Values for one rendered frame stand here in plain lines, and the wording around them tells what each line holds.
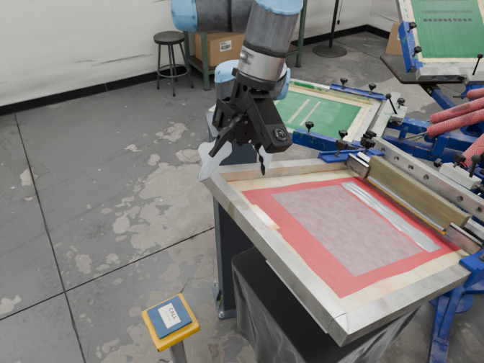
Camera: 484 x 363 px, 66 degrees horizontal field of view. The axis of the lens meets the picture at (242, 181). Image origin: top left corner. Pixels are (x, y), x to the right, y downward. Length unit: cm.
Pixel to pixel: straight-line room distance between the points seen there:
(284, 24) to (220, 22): 15
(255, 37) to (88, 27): 395
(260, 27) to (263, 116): 14
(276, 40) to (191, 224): 222
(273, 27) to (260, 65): 6
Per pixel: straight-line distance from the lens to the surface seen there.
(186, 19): 72
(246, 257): 127
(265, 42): 61
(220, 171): 105
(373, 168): 136
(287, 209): 104
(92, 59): 460
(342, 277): 90
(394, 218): 124
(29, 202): 330
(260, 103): 63
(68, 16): 445
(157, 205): 291
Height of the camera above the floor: 194
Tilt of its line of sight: 39 degrees down
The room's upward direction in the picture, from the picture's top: straight up
